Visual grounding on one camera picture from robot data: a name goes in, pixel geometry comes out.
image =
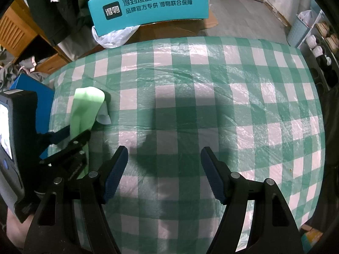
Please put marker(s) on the wooden louvred cabinet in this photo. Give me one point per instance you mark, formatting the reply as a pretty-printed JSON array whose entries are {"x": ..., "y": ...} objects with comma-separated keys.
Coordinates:
[{"x": 16, "y": 31}]

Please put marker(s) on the small cardboard box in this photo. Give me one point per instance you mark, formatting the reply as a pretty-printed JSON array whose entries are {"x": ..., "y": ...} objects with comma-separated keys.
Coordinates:
[{"x": 312, "y": 238}]

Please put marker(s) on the teal printed box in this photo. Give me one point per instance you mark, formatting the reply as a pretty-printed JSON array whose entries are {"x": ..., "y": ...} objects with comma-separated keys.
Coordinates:
[{"x": 159, "y": 13}]

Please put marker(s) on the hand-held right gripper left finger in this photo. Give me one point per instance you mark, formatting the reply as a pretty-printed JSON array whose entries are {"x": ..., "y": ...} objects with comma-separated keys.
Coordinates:
[{"x": 116, "y": 174}]

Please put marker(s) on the crumpled white bag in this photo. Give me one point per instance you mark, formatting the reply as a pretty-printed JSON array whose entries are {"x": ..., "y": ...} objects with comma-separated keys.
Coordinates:
[{"x": 305, "y": 17}]

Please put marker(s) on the white hanging cloth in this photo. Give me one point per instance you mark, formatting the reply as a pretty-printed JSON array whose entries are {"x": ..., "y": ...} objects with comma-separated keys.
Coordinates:
[{"x": 74, "y": 53}]

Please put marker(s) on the green checkered tablecloth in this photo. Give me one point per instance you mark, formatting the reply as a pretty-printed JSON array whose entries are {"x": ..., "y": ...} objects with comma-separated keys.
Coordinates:
[{"x": 212, "y": 98}]

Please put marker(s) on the shoe rack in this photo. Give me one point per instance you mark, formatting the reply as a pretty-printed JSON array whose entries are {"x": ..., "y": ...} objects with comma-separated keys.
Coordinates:
[{"x": 321, "y": 45}]

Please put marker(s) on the person's left forearm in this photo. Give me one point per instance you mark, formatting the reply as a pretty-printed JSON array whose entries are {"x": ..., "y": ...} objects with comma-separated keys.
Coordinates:
[{"x": 16, "y": 230}]

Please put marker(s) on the brown cardboard box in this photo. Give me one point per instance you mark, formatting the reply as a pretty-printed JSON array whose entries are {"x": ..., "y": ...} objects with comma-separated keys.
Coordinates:
[{"x": 169, "y": 30}]

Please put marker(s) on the blue-rimmed cardboard box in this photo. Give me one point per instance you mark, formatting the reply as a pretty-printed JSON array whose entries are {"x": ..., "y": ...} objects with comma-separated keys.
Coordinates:
[{"x": 29, "y": 84}]

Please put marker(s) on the light blue basket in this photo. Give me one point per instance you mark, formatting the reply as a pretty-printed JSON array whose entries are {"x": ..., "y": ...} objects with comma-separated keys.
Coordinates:
[{"x": 299, "y": 35}]

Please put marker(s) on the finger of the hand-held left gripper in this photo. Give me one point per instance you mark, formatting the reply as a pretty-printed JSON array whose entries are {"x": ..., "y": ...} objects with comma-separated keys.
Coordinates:
[
  {"x": 76, "y": 143},
  {"x": 59, "y": 135}
]

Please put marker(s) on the light green sock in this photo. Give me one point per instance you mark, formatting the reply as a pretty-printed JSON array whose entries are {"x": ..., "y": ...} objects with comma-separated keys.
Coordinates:
[{"x": 84, "y": 108}]

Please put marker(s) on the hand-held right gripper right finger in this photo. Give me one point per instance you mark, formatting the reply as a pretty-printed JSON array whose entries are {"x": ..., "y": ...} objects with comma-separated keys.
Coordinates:
[{"x": 214, "y": 177}]

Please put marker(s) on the white plastic bag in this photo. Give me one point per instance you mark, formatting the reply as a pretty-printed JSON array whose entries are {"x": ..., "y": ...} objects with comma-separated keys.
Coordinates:
[{"x": 114, "y": 38}]

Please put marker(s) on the black jacket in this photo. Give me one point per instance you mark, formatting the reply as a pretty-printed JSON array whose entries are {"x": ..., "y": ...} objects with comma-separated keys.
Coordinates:
[{"x": 66, "y": 13}]

